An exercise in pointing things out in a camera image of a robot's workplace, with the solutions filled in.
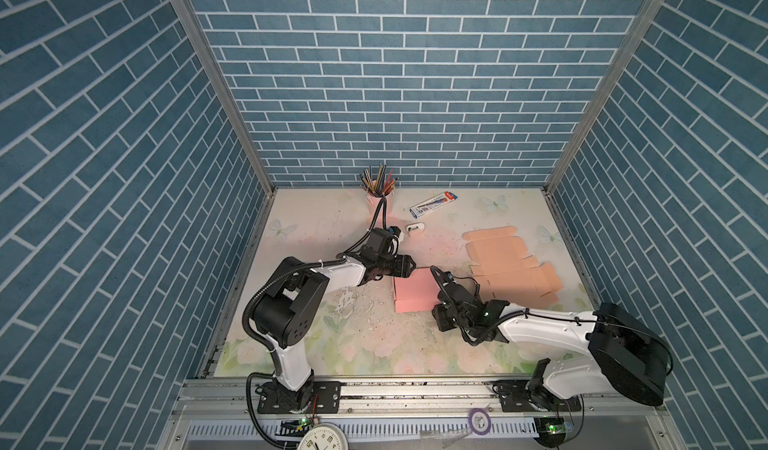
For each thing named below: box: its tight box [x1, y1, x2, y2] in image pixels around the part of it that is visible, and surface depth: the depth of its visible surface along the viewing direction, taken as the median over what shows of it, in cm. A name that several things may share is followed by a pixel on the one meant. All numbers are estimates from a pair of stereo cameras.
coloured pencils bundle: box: [359, 163, 399, 208], surface depth 109 cm
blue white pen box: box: [409, 191, 459, 219], surface depth 118 cm
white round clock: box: [297, 422, 349, 450], surface depth 66 cm
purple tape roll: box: [468, 408, 491, 436], surface depth 72 cm
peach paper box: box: [462, 226, 563, 307], surface depth 100 cm
